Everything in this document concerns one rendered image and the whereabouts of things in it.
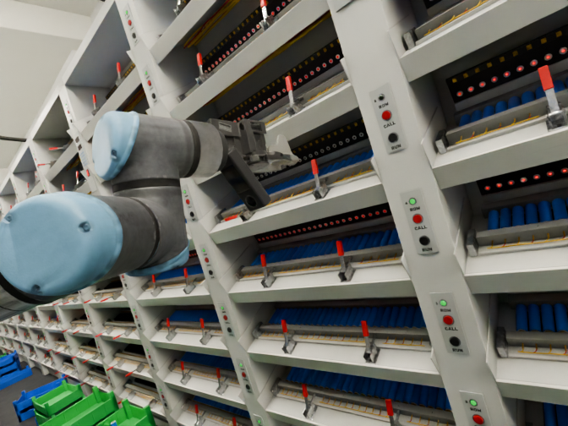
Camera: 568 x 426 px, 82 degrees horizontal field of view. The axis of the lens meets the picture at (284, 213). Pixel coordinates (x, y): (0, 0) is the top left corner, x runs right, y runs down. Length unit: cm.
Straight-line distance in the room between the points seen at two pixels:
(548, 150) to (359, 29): 37
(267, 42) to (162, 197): 50
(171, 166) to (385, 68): 42
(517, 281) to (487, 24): 41
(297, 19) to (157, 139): 45
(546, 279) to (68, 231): 65
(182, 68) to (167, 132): 78
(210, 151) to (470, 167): 43
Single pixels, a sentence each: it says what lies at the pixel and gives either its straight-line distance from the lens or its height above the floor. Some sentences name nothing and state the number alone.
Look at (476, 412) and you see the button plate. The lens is 82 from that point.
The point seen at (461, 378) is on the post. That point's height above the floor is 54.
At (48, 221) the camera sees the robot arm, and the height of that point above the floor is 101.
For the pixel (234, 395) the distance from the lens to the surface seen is 138.
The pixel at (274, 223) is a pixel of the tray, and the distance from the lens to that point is 87.
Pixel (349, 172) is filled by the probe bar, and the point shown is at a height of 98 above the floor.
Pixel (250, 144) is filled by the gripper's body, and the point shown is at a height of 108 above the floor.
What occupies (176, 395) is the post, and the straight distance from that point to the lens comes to 186.
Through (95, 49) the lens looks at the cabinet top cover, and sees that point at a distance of 164.
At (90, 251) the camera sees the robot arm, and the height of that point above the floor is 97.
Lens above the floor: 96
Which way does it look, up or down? 2 degrees down
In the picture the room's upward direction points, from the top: 17 degrees counter-clockwise
